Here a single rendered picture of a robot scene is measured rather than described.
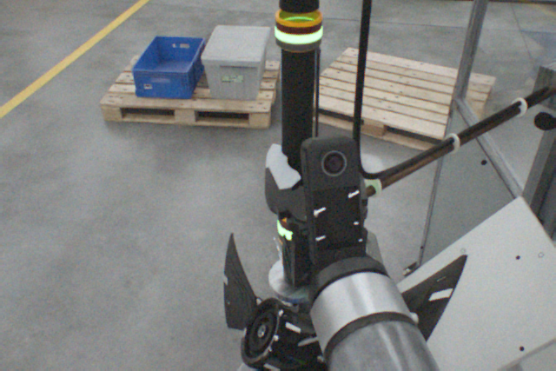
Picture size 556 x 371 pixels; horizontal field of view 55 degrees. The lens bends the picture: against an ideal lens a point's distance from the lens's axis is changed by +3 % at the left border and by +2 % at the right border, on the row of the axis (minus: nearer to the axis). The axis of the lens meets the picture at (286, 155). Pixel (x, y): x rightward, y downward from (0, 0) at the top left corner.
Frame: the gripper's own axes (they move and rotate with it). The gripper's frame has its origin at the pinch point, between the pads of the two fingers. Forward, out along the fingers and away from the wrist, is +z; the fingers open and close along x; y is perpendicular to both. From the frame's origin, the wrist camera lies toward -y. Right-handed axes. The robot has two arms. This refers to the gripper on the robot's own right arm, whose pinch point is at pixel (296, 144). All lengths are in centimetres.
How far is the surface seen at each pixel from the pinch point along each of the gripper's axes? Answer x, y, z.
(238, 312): -6, 64, 28
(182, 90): -12, 146, 286
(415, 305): 15.6, 25.3, -5.6
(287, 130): -1.6, -3.7, -2.6
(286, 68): -1.7, -10.7, -2.4
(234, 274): -6, 56, 32
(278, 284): -2.8, 19.9, -2.5
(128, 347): -48, 167, 101
